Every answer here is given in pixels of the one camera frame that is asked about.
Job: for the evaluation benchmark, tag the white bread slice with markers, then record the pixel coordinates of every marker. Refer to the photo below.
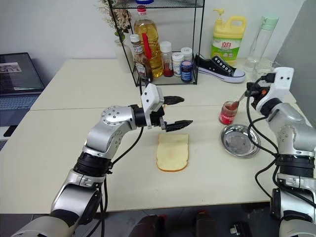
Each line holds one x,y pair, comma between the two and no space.
173,153

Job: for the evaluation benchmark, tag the small white seasoning bottle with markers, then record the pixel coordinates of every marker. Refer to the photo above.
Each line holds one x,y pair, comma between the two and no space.
177,64

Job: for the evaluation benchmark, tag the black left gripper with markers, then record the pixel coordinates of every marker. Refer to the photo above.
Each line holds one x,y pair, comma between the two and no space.
158,119

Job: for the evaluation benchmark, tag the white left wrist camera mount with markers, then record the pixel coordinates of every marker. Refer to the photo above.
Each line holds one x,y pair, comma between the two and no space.
153,97

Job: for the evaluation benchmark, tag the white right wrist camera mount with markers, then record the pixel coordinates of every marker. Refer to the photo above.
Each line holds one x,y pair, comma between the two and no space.
284,81

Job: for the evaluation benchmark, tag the dark upright shape red top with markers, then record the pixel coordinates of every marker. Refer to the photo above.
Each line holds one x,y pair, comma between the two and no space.
202,224

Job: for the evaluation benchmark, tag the small black white object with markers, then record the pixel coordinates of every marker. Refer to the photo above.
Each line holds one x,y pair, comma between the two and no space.
238,228

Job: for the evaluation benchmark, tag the white capped seasoning jar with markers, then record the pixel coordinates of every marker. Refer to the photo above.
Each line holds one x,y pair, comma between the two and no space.
186,53

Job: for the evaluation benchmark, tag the red spice bottle white cap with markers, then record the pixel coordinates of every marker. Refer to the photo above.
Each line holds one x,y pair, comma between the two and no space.
167,59

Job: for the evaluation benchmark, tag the blue item on rack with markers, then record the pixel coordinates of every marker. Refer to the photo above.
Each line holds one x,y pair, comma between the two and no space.
144,1

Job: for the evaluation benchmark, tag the yellow dish soap pump bottle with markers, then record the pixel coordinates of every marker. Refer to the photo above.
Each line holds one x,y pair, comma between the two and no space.
225,44

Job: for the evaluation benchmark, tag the large cooking oil bottle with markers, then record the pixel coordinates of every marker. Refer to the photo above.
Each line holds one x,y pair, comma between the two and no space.
150,37

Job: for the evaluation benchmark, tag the black and white sneaker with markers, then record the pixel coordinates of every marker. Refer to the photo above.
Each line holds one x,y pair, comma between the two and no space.
217,66

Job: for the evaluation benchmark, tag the spoon with jam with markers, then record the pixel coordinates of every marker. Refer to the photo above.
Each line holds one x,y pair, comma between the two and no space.
234,103

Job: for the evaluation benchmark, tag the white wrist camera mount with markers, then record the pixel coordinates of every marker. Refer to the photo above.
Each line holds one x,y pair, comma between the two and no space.
284,81
153,97

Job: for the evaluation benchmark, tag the white vase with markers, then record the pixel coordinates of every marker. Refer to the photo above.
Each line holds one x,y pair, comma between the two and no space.
122,56

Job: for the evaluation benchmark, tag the glass jar of red jam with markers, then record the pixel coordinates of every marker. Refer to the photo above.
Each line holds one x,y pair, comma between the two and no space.
227,116

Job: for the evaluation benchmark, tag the round stainless steel dish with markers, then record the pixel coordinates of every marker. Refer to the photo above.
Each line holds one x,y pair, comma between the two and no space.
239,142

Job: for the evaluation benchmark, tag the brown sauce bottle white cap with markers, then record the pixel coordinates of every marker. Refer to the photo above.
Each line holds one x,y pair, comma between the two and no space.
139,56

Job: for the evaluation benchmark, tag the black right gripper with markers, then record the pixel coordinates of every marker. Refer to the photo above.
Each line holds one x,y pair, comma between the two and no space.
264,85

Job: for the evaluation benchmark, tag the blue jar red lid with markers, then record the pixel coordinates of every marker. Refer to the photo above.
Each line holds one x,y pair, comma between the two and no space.
186,71

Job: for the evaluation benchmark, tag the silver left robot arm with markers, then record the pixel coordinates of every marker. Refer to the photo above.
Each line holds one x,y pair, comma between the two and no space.
111,123

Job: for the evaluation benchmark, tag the dark rounded shape red mark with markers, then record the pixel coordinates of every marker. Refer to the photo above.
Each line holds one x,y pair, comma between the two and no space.
148,227

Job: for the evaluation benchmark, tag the dark laptop computer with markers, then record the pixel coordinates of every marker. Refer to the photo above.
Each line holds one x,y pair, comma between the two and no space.
17,74

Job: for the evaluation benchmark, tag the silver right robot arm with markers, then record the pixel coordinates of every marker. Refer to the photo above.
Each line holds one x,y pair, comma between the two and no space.
291,123

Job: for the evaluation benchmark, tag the dried flower bunch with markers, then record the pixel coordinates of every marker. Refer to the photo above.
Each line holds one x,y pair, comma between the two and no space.
121,17

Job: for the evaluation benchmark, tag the clear bottle green cap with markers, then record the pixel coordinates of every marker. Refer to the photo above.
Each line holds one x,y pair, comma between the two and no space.
261,42

